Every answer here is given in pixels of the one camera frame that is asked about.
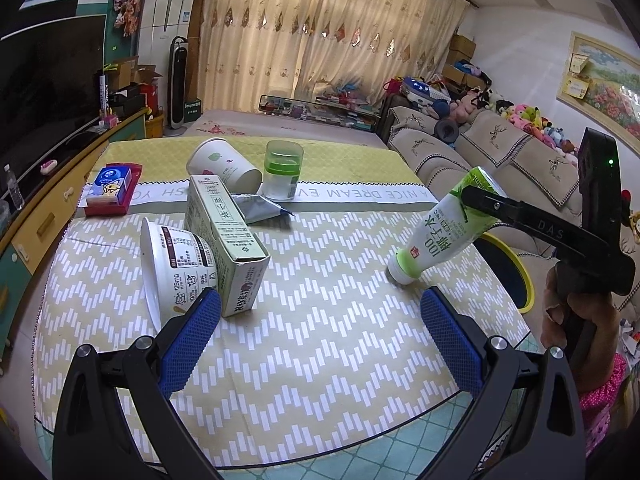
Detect person's right hand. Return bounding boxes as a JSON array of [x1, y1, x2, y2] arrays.
[[542, 265, 622, 376]]

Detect green and white carton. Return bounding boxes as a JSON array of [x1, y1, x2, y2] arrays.
[[184, 174, 272, 318]]

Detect red tissue box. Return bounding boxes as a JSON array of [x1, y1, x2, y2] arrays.
[[85, 161, 143, 217]]

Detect clear green plastic cup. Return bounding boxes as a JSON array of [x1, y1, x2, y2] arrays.
[[262, 140, 305, 201]]

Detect white and green bottle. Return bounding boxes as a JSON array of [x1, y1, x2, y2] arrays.
[[389, 166, 507, 286]]

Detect beige embroidered curtain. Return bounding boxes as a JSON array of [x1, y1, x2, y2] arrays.
[[297, 0, 472, 111], [192, 0, 333, 117]]

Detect silver foil pouch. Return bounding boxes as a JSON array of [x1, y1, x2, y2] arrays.
[[234, 194, 295, 224]]

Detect white standing air conditioner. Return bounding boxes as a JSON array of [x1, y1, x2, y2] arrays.
[[137, 0, 203, 111]]

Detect white paper cup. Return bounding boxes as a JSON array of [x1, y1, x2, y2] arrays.
[[186, 137, 263, 195]]

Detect open cardboard boxes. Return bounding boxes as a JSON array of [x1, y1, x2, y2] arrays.
[[102, 55, 163, 93]]

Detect low glass shelf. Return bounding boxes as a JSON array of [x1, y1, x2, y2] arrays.
[[259, 92, 386, 133]]

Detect hanging flower decoration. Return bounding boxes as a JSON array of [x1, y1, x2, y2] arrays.
[[112, 0, 147, 38]]

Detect white paper bowl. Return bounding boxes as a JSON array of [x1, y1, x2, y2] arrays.
[[140, 216, 221, 333]]

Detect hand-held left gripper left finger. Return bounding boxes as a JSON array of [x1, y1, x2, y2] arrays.
[[52, 287, 223, 480]]

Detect red fire extinguisher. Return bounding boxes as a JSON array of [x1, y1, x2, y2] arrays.
[[141, 84, 160, 118]]

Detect chevron patterned cloth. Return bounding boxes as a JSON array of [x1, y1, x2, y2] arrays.
[[32, 137, 532, 471]]

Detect teal and yellow cabinet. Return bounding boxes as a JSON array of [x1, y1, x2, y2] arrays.
[[0, 110, 151, 366]]

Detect blue star print bag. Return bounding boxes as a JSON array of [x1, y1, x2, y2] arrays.
[[400, 77, 448, 107]]

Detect framed flower picture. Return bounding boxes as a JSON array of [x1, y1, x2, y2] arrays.
[[556, 31, 640, 143]]

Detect stacked cardboard boxes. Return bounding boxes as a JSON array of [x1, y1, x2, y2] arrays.
[[442, 35, 493, 88]]

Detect beige sofa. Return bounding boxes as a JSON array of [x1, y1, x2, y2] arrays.
[[377, 105, 640, 321]]

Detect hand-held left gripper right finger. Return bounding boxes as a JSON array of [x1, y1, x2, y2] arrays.
[[421, 286, 587, 480]]

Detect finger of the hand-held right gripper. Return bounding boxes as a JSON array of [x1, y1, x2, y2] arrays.
[[460, 186, 583, 261]]

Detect pale floral rug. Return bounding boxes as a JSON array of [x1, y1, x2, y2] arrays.
[[187, 107, 388, 148]]

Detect pile of plush toys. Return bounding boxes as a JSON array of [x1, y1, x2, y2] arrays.
[[450, 60, 583, 157]]

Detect black television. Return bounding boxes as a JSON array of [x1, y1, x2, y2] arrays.
[[0, 15, 108, 198]]

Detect black tower fan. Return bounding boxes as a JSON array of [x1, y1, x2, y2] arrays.
[[164, 36, 190, 137]]

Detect black wall screen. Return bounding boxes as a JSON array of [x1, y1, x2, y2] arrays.
[[15, 0, 79, 25]]

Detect clear water bottle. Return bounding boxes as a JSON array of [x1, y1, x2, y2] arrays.
[[2, 164, 26, 211]]

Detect yellow rimmed black bin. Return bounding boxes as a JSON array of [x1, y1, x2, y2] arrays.
[[472, 232, 535, 315]]

